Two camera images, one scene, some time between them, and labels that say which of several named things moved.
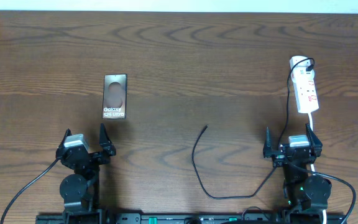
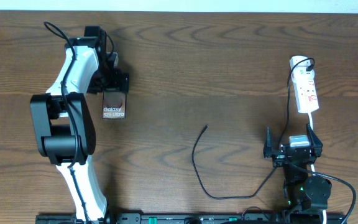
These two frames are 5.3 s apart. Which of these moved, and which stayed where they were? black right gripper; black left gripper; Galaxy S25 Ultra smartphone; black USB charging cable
Moved: black left gripper
Stayed: black USB charging cable; black right gripper; Galaxy S25 Ultra smartphone
